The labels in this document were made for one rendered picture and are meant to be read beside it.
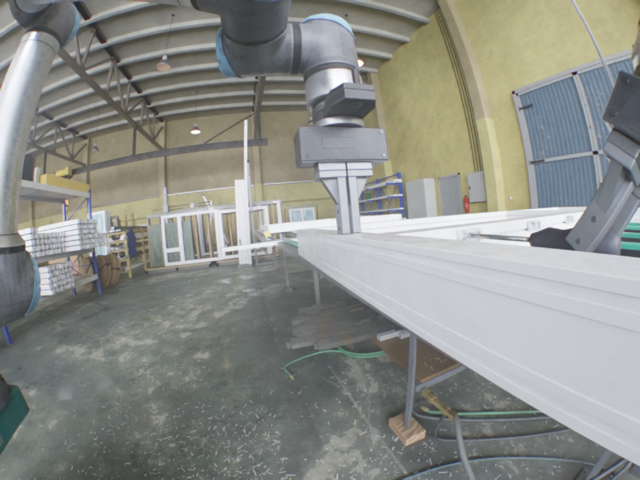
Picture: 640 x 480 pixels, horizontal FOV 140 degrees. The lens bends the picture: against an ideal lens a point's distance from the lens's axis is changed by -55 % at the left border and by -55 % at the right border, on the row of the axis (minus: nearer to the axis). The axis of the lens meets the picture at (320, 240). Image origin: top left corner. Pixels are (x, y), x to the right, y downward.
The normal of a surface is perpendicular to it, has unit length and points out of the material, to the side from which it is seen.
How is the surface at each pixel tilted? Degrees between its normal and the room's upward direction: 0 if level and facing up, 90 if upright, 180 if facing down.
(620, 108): 74
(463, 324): 90
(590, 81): 90
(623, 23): 90
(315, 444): 0
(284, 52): 135
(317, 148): 90
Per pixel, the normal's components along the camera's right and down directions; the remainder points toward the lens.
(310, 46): 0.23, 0.54
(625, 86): -0.95, -0.18
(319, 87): -0.52, 0.12
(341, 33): 0.42, 0.04
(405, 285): -0.97, 0.11
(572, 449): -0.09, -0.99
